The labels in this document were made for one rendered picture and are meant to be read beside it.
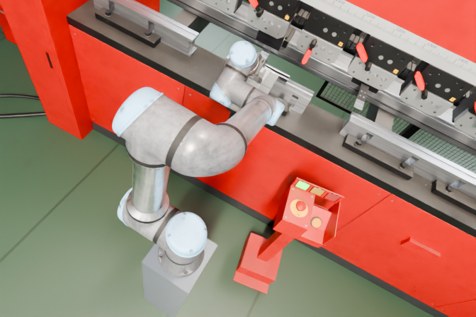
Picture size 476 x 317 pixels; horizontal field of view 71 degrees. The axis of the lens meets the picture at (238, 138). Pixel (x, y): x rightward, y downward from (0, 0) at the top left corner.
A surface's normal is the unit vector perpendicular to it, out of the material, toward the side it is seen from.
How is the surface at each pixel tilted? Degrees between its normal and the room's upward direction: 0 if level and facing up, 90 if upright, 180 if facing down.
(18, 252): 0
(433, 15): 90
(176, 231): 7
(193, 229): 7
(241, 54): 41
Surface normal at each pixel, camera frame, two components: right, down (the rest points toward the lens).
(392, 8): -0.42, 0.69
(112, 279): 0.22, -0.54
